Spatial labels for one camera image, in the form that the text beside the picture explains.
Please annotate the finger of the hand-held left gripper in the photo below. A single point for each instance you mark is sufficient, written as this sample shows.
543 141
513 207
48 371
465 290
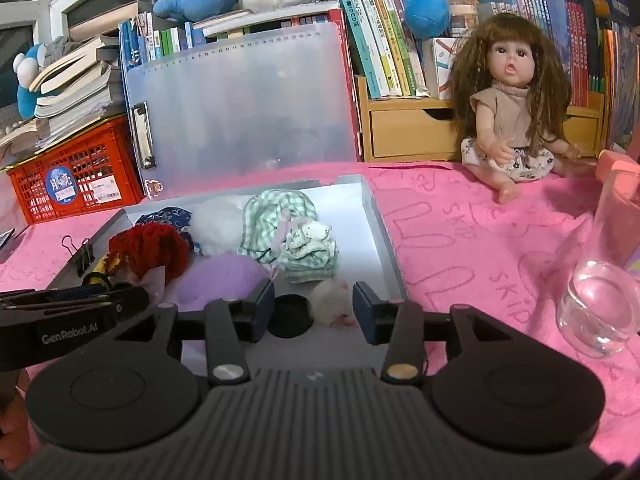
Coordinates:
80 294
132 302

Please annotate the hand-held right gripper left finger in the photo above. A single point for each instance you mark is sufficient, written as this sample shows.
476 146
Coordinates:
260 310

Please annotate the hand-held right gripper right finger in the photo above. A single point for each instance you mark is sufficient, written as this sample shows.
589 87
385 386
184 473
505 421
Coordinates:
367 315

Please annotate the pale pink tulle bow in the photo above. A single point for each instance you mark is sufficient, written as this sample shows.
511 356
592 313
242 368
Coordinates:
152 282

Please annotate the black round lid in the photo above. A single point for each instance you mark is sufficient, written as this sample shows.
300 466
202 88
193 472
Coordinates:
290 317

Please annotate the white pink hair bow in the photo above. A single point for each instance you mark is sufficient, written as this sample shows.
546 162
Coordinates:
330 305

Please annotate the purple fluffy scrunchie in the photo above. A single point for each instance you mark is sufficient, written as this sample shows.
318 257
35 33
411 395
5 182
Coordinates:
220 275

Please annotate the red knitted scrunchie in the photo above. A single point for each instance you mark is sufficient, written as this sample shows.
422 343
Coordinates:
150 250

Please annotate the grey cardboard box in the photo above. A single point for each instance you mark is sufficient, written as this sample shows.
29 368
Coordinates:
360 240

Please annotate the small green checked scrunchie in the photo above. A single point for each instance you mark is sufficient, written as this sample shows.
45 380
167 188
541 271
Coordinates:
310 252

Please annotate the large green checked scrunchie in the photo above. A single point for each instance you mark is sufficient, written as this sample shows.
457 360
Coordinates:
277 225

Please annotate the white fluffy scrunchie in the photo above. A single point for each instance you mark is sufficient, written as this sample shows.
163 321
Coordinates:
220 230

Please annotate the navy floral scrunchie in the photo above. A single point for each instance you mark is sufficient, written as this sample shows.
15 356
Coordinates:
167 217

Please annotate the black binder clip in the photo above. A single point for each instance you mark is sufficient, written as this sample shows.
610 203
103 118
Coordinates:
82 257

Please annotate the black flat device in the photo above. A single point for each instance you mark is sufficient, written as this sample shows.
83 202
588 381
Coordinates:
5 240

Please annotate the red plastic crate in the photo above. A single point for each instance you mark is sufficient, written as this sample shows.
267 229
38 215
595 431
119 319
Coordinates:
80 175

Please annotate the pink printed towel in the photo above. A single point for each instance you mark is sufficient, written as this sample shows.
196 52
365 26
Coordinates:
475 240

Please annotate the wooden desk organizer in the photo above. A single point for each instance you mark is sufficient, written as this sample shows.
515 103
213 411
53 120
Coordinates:
410 130

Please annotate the translucent plastic clipboard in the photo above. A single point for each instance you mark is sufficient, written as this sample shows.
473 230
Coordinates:
240 110

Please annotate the pile of flat books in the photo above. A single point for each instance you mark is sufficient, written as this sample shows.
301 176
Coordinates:
75 90

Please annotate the clear glass mug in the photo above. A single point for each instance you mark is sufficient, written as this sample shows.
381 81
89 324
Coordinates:
600 285

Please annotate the brown-haired baby doll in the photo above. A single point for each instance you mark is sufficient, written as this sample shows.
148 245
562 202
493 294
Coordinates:
505 105

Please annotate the small white box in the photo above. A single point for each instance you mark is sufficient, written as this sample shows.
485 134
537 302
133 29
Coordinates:
442 67

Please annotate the row of upright books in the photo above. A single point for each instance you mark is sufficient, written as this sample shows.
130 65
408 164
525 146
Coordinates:
390 30

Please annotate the round blue plush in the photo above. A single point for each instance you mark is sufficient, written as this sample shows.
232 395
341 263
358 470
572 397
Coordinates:
426 12

